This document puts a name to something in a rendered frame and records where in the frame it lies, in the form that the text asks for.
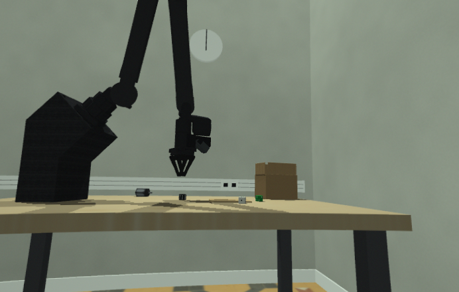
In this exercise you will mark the brown cardboard box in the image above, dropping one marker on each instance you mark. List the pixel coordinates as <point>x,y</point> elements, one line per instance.
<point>276,180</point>

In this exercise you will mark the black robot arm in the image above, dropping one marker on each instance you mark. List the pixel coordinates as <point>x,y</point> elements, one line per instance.
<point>98,108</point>

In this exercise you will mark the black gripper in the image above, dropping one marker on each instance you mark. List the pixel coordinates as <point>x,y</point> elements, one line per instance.
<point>181,153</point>

